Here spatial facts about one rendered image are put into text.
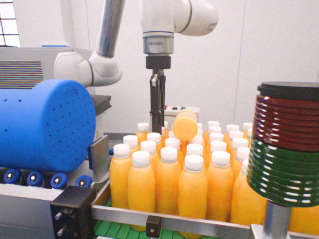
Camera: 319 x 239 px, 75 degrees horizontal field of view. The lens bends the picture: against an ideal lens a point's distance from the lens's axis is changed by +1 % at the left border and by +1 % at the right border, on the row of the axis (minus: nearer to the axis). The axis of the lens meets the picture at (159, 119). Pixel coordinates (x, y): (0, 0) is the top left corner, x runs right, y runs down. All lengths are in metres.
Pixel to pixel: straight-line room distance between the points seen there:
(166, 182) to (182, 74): 2.92
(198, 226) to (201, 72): 3.02
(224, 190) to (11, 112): 0.55
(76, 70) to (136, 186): 0.89
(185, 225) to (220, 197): 0.10
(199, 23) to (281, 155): 0.55
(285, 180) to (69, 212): 0.39
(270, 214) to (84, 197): 0.37
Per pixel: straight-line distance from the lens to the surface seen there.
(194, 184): 0.45
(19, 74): 2.60
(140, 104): 3.44
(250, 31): 3.54
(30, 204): 0.74
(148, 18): 0.60
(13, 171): 0.75
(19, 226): 0.79
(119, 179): 0.53
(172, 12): 0.61
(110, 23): 1.21
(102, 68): 1.28
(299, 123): 0.19
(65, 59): 1.25
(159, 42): 0.59
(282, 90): 0.19
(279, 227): 0.26
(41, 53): 2.46
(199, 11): 0.69
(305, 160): 0.20
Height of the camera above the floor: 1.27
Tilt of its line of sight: 15 degrees down
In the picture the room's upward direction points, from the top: straight up
